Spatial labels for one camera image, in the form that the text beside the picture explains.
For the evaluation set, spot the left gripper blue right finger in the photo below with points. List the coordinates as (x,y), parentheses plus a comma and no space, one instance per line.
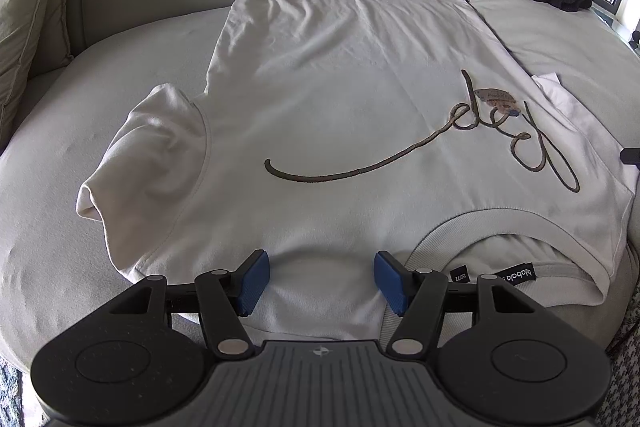
(418,298)

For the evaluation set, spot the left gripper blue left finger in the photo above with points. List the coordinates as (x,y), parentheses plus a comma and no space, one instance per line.
(226,296)

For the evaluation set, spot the light grey t-shirt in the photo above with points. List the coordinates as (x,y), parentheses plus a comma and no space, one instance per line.
(330,130)

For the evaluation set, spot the patterned floor rug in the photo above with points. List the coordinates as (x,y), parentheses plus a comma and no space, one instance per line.
(18,400)

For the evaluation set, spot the grey fabric sofa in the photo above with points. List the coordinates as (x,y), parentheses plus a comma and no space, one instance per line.
(55,268)

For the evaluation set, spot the front olive cushion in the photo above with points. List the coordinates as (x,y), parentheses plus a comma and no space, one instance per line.
(21,24)

